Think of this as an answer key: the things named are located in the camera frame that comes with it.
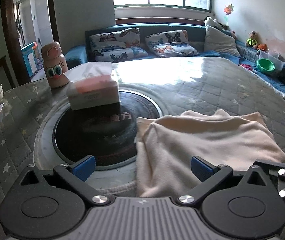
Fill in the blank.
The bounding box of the cream white garment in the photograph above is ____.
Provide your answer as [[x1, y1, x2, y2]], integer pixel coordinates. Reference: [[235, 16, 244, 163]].
[[136, 109, 285, 198]]

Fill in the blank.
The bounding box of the black round induction cooktop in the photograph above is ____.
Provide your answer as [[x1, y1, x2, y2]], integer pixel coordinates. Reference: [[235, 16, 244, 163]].
[[52, 90, 163, 170]]

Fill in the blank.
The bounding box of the clear plastic storage box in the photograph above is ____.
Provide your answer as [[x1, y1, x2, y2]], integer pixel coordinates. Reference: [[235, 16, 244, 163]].
[[257, 50, 285, 72]]

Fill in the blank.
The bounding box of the green plastic bowl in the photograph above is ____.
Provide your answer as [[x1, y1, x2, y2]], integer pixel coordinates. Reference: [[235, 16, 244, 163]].
[[257, 58, 275, 75]]

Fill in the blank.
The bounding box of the teal sofa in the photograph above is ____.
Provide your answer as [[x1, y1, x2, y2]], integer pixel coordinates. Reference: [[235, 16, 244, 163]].
[[65, 23, 285, 99]]

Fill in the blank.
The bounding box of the pink white tissue pack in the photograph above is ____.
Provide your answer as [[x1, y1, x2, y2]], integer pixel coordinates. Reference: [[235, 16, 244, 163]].
[[64, 61, 120, 111]]

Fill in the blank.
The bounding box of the plush toy bear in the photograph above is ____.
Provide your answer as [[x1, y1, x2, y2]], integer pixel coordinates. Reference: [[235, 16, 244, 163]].
[[246, 31, 259, 49]]

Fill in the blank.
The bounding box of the pink cartoon face bottle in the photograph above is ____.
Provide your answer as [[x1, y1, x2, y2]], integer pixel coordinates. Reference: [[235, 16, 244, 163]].
[[41, 42, 69, 88]]

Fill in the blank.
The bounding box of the grey cushion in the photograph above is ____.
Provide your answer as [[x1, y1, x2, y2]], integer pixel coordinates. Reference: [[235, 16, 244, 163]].
[[204, 26, 240, 57]]

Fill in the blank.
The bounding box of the colourful pinwheel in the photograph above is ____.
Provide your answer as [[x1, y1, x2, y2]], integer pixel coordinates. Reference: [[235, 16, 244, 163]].
[[224, 3, 234, 28]]

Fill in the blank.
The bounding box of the left butterfly pillow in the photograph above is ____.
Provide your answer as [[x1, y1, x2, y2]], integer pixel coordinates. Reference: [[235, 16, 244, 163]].
[[89, 28, 148, 63]]

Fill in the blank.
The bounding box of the butterfly pillow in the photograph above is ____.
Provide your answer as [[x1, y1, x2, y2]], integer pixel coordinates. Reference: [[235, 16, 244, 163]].
[[89, 28, 148, 63], [145, 30, 200, 57]]

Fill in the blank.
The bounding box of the right butterfly pillow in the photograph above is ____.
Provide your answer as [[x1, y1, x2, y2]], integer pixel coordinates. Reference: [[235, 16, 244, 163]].
[[145, 30, 200, 57]]

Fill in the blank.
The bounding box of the blue white storage cart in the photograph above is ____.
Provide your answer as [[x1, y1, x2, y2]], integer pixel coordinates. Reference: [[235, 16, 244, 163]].
[[21, 42, 37, 77]]

